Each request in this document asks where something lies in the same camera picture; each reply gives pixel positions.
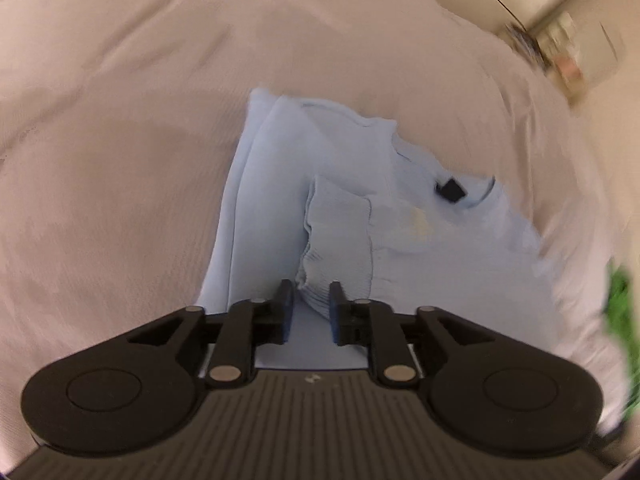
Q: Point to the pink cup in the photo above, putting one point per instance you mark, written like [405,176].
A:
[567,68]

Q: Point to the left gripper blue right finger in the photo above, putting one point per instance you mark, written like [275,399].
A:
[376,327]

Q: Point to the green knit garment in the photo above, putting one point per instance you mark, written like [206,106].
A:
[619,309]

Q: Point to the grey bed cover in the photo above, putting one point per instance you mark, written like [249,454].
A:
[119,120]

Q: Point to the light blue sweatshirt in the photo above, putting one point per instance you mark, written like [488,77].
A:
[317,194]

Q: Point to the white bedside shelf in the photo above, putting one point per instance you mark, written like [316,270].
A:
[538,50]

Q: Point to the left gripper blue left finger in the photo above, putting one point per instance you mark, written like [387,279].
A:
[236,335]

